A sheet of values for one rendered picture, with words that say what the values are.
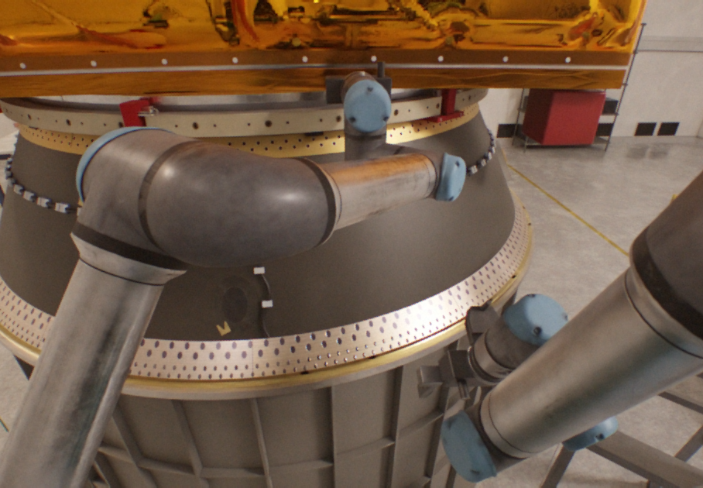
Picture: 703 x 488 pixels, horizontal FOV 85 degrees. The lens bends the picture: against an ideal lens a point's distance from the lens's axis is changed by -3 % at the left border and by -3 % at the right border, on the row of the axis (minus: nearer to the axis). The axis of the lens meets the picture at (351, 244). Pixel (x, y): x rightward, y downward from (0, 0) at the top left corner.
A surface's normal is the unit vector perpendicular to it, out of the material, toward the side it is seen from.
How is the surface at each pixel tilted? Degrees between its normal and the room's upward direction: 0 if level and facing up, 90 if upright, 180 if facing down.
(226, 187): 48
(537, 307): 24
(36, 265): 62
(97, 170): 54
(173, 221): 78
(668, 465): 0
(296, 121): 90
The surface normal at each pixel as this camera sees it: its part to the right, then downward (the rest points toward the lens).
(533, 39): 0.05, 0.92
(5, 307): -0.38, -0.35
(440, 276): 0.51, -0.04
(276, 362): 0.11, -0.30
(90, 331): 0.30, 0.06
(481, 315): 0.17, -0.60
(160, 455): -0.18, 0.49
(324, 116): 0.33, 0.47
